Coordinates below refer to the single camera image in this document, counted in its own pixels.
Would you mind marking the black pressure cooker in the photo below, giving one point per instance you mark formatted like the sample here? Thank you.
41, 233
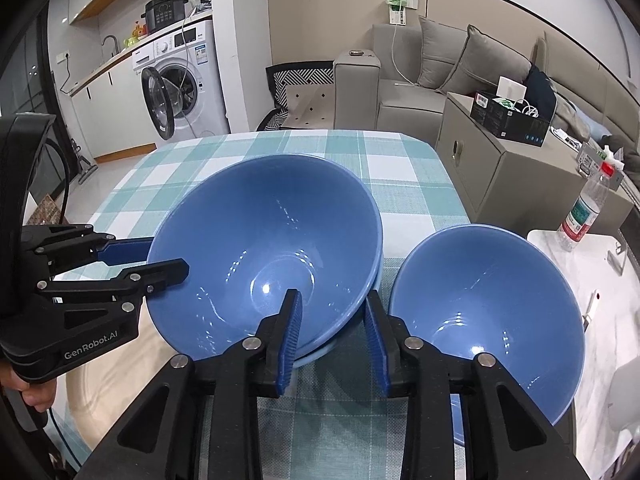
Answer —
159, 14

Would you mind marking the small blue bowl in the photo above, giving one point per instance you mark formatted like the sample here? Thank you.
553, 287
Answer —
476, 288

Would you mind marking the white washing machine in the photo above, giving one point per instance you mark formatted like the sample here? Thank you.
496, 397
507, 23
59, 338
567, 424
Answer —
180, 82

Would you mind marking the teal plaid tablecloth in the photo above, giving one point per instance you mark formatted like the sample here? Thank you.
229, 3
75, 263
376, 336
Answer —
331, 423

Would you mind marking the black electronics box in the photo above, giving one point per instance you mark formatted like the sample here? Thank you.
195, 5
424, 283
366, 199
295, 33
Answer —
507, 123

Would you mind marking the grey sofa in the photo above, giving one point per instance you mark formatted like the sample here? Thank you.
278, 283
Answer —
401, 82

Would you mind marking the white kitchen cabinet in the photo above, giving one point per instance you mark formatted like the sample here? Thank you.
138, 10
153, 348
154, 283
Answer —
111, 111

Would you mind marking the medium blue bowl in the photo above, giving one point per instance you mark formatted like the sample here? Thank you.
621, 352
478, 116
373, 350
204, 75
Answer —
254, 230

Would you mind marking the large blue bowl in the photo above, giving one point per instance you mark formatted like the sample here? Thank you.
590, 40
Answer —
326, 348

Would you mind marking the person's left hand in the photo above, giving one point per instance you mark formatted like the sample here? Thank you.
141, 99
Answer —
38, 396

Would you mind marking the large cream plate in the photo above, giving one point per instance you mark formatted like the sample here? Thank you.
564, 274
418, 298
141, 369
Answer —
101, 390

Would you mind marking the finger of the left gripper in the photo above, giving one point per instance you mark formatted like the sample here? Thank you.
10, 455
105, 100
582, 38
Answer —
154, 278
126, 250

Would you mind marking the grey sofa cushion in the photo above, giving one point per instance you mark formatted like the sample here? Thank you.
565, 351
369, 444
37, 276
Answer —
482, 62

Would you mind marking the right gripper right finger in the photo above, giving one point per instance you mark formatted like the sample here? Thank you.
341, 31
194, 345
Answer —
505, 435

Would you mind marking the white marble side table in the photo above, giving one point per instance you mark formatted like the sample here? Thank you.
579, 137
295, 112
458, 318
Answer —
605, 283

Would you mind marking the plastic water bottle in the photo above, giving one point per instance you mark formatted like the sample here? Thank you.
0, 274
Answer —
586, 208

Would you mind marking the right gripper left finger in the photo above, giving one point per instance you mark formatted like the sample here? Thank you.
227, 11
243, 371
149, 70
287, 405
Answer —
198, 419

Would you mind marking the grey side cabinet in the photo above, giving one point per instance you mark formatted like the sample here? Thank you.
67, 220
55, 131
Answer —
516, 186

